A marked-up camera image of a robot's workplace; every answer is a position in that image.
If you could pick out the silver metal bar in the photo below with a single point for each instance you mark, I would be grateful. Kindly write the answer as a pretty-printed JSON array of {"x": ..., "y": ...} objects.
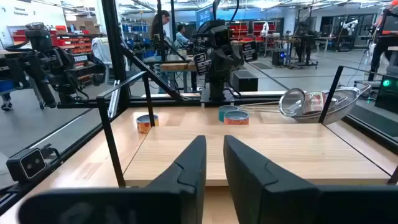
[{"x": 113, "y": 99}]

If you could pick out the yellow pineapple rings can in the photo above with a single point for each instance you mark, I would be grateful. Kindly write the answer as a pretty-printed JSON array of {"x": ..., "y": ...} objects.
[{"x": 143, "y": 124}]

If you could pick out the black table rig frame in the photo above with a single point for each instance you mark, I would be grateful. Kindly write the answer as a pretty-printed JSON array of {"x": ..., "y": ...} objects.
[{"x": 113, "y": 46}]

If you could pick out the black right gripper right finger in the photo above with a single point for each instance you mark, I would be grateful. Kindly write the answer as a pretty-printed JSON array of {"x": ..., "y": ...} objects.
[{"x": 264, "y": 199}]

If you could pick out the orange green mandarin oranges can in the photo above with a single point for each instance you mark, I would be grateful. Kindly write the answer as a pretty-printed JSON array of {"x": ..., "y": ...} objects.
[{"x": 236, "y": 119}]

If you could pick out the black device with green light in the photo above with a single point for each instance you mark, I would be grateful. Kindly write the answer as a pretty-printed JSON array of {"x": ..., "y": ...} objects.
[{"x": 387, "y": 93}]

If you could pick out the person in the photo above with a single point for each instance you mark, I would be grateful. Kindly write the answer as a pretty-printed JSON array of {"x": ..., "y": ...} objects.
[
  {"x": 160, "y": 25},
  {"x": 180, "y": 35}
]

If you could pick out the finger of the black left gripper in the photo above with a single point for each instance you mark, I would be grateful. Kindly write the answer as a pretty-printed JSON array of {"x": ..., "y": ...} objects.
[
  {"x": 202, "y": 63},
  {"x": 250, "y": 51}
]

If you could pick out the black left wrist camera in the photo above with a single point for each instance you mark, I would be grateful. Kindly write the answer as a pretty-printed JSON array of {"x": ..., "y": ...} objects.
[{"x": 220, "y": 35}]

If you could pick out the black metal wooden shelf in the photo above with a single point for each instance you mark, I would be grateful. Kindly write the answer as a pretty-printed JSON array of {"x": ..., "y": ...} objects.
[{"x": 248, "y": 149}]

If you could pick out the black table-level camera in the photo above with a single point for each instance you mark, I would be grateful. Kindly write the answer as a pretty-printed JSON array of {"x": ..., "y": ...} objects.
[{"x": 28, "y": 163}]

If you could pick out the cream red juicy can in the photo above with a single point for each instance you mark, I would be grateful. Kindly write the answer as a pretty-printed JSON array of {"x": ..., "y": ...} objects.
[{"x": 314, "y": 102}]

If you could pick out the black background robot arm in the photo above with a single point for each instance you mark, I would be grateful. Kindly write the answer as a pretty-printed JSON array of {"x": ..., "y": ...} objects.
[{"x": 46, "y": 62}]

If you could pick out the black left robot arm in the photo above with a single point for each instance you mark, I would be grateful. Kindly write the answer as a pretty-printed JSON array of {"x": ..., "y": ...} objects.
[{"x": 217, "y": 87}]

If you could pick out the blue screen monitor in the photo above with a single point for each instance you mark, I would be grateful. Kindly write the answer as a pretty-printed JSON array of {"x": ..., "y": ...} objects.
[{"x": 205, "y": 14}]

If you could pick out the teal tuna fish can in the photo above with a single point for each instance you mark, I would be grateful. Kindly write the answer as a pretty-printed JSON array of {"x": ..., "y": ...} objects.
[{"x": 225, "y": 111}]

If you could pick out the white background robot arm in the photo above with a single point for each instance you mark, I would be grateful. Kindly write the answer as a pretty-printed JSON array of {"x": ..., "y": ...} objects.
[{"x": 349, "y": 26}]

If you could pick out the metal bowl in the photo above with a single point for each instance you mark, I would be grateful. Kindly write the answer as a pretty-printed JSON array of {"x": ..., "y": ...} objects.
[{"x": 342, "y": 105}]

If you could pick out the black box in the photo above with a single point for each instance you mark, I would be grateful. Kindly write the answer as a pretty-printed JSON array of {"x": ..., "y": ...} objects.
[{"x": 245, "y": 81}]

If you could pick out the red parts bins rack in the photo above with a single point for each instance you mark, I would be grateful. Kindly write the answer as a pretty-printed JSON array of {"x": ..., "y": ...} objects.
[{"x": 74, "y": 43}]

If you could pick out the metal mesh strainer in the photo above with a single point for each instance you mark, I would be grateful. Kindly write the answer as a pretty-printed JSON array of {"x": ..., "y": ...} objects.
[{"x": 292, "y": 102}]

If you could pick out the wooden background table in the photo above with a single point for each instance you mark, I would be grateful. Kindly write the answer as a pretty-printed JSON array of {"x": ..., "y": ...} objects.
[{"x": 177, "y": 67}]

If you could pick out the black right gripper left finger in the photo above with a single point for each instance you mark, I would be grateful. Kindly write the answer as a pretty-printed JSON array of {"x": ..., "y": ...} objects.
[{"x": 174, "y": 199}]

